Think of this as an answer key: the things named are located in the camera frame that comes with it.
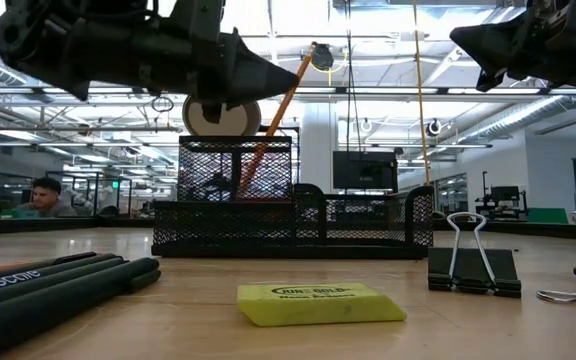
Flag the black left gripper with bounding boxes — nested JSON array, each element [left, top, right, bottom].
[[67, 0, 300, 124]]

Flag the black mesh desk organizer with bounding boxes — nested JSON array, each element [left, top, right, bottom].
[[151, 134, 435, 260]]

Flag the black robot station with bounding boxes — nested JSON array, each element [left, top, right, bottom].
[[474, 171, 530, 222]]

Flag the green mat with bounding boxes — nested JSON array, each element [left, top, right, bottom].
[[527, 207, 569, 225]]

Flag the black hanging monitor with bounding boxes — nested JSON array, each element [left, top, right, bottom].
[[332, 150, 399, 194]]

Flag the yellow eraser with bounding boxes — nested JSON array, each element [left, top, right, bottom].
[[236, 282, 408, 328]]

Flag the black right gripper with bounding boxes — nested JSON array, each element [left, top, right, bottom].
[[450, 0, 576, 94]]

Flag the yellow hanging cable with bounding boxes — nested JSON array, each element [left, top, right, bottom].
[[411, 0, 432, 186]]

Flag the black cage frame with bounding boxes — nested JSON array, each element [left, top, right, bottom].
[[45, 170, 133, 217]]

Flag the person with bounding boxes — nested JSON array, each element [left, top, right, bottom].
[[17, 176, 78, 219]]

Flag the black hanging cable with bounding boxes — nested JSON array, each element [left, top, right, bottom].
[[345, 0, 357, 152]]

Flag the black pen with white print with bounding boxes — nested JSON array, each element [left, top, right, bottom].
[[0, 253, 125, 297]]

